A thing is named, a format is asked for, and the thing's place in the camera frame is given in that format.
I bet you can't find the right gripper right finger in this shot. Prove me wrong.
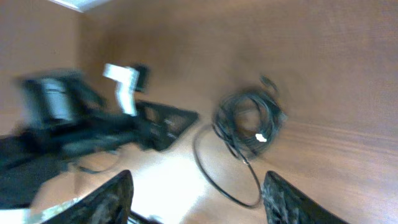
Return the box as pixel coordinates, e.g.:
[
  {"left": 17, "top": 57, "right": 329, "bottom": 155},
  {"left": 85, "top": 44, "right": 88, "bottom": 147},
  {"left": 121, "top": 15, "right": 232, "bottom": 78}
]
[{"left": 262, "top": 170, "right": 345, "bottom": 224}]

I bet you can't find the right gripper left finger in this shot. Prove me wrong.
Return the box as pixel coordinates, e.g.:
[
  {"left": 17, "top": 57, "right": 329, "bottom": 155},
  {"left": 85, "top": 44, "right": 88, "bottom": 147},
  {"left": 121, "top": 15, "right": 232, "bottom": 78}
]
[{"left": 42, "top": 170, "right": 134, "bottom": 224}]

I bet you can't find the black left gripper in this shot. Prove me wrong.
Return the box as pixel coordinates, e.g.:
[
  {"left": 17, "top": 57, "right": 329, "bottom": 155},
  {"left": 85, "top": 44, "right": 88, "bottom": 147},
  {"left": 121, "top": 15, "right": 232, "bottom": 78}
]
[{"left": 58, "top": 101, "right": 199, "bottom": 156}]

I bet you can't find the black cable with gold plugs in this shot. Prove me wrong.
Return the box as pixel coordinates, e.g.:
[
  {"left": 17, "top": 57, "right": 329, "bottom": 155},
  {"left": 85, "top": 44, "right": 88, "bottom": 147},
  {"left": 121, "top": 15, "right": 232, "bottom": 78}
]
[{"left": 192, "top": 93, "right": 287, "bottom": 208}]

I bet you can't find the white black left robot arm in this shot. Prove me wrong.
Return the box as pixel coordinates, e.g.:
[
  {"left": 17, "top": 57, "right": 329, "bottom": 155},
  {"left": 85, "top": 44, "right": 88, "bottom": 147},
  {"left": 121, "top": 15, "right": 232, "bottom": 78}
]
[{"left": 1, "top": 63, "right": 199, "bottom": 210}]

